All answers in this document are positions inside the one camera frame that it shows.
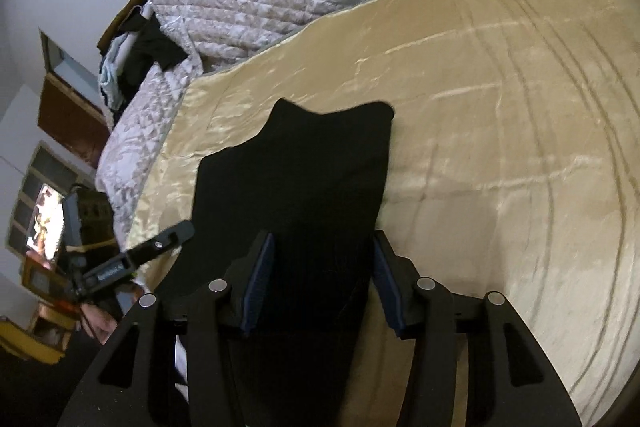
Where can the person's left hand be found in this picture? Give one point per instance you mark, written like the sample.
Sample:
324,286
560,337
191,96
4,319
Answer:
102,324

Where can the light blue clothes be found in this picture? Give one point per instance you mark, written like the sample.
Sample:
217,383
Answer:
111,74

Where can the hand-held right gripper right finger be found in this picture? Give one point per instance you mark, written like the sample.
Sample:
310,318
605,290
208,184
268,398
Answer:
387,287

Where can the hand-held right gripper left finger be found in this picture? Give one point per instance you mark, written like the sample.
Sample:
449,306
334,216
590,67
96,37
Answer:
257,287

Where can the brown wooden headboard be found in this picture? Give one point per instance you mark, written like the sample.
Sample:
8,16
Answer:
122,14

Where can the black pants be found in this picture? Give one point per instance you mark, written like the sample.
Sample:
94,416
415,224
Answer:
300,182

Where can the window with frame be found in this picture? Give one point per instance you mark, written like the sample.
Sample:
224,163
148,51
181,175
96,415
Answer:
30,197

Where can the yellow wooden furniture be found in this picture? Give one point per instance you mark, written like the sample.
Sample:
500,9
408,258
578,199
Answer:
30,339

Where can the golden satin blanket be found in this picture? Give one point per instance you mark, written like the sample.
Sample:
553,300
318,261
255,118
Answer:
500,132

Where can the black garment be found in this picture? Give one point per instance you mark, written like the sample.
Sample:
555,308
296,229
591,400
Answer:
147,49

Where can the brown wooden cabinet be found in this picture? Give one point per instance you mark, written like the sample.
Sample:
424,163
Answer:
70,119

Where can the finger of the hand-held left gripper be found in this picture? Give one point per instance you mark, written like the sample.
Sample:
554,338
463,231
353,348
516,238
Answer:
162,243

